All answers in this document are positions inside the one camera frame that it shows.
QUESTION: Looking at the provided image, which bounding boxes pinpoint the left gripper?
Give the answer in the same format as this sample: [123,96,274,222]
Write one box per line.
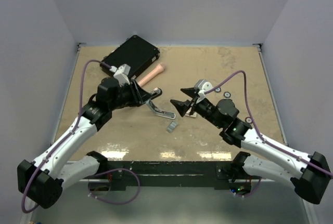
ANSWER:
[110,79,153,111]

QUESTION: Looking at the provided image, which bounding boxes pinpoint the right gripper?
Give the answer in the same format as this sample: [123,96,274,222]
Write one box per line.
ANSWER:
[170,87,223,128]

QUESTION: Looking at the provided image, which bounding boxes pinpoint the staple box sleeve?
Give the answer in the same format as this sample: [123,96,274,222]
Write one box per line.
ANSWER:
[185,113,197,118]

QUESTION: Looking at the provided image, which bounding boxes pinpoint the blue white stapler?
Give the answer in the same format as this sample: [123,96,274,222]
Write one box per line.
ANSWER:
[145,100,176,120]

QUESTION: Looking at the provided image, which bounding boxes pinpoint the staple tray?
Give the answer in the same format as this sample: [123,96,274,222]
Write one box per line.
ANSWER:
[166,121,178,133]

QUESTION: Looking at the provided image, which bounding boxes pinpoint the black stapler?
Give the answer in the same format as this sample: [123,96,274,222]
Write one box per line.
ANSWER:
[148,87,163,100]

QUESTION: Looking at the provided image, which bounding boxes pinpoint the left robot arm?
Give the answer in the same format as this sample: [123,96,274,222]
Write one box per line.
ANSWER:
[17,77,162,213]

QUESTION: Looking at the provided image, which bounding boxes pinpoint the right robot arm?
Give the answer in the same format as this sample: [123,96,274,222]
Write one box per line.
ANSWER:
[170,88,332,204]

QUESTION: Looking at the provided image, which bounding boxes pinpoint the pink cylindrical tube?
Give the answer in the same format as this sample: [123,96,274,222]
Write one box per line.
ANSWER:
[138,63,166,87]

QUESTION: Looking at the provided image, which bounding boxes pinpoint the silver round disc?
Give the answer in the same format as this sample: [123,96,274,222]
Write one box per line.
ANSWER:
[223,91,231,99]
[214,87,222,93]

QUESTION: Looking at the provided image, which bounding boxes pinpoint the black hard case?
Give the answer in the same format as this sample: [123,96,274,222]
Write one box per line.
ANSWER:
[102,35,160,79]

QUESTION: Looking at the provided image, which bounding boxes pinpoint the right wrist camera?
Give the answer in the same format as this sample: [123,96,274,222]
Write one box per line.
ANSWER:
[194,79,213,97]

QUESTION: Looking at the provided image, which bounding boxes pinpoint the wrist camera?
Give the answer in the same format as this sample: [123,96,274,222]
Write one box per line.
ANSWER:
[194,79,213,97]
[113,64,131,84]

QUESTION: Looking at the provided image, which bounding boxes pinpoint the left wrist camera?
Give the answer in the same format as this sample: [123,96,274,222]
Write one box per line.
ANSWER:
[113,64,131,84]

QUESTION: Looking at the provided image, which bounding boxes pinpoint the aluminium rail frame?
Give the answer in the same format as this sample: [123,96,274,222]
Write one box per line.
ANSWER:
[20,43,321,224]

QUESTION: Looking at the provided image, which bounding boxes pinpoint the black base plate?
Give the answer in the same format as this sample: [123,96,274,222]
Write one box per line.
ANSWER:
[87,161,258,191]

